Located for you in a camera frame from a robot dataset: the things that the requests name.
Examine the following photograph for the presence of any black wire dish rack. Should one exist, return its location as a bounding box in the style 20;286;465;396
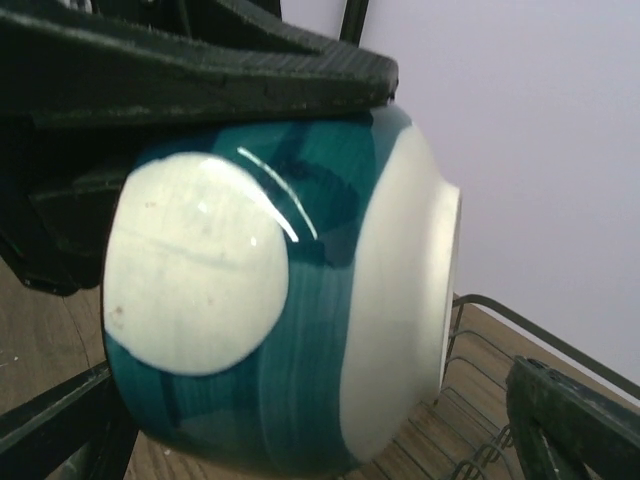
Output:
389;293;640;480

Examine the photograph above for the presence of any teal and white bowl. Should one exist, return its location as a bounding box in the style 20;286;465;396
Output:
102;105;461;479

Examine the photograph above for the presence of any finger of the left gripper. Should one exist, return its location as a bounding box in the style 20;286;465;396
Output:
1;9;398;128

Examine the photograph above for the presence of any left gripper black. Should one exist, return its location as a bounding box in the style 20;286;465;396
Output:
0;0;281;296

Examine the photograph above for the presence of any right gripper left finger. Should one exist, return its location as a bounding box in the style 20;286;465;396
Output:
1;362;138;479

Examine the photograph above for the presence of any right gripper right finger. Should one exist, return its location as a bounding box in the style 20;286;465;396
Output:
506;356;639;479

